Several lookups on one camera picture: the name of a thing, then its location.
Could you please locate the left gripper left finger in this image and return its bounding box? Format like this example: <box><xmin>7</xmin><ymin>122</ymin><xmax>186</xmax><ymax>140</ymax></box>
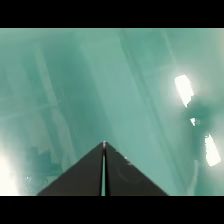
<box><xmin>37</xmin><ymin>141</ymin><xmax>105</xmax><ymax>197</ymax></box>

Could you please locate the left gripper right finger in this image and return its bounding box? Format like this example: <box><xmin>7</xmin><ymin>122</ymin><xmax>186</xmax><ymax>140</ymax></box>
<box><xmin>104</xmin><ymin>141</ymin><xmax>169</xmax><ymax>197</ymax></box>

